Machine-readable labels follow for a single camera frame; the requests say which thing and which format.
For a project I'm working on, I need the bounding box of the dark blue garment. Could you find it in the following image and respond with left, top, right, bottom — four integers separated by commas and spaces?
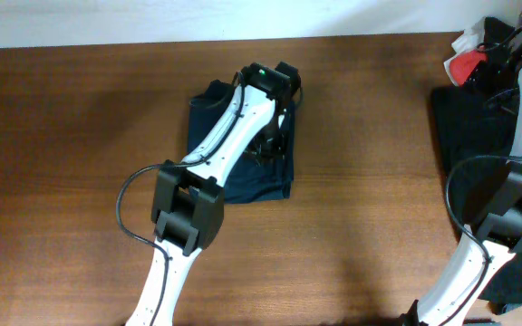
187, 80, 297, 204

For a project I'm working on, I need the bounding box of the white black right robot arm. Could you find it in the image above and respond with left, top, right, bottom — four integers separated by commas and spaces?
400, 12, 522, 325

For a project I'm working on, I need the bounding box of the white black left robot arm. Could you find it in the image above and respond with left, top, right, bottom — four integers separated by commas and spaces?
123, 62, 303, 325

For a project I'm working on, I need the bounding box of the black clothes pile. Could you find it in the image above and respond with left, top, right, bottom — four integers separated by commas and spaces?
430, 17, 522, 305

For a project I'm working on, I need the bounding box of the red white cloth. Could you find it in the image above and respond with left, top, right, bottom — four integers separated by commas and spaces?
443, 17, 488, 86

